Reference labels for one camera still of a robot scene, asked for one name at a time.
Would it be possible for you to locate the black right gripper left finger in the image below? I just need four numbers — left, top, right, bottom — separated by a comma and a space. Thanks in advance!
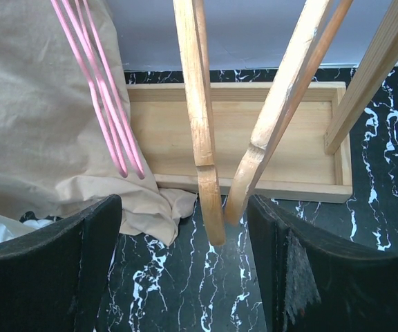
0, 194, 122, 331

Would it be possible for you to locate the light wooden hanger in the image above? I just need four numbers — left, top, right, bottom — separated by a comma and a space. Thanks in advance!
225, 0, 352, 225

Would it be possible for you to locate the beige t shirt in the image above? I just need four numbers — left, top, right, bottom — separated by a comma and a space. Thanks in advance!
0, 1, 196, 245

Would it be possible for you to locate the white t shirt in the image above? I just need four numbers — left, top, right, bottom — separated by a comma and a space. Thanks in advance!
0, 211, 61, 243

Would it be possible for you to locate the wooden clothes rack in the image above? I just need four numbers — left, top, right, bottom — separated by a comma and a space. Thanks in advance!
128, 1, 398, 203

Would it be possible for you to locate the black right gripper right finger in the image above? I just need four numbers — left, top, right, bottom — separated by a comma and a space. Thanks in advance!
247, 195, 398, 331

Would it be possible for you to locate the pink wire hanger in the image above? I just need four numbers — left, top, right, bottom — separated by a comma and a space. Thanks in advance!
75, 1, 144, 179
51, 1, 139, 178

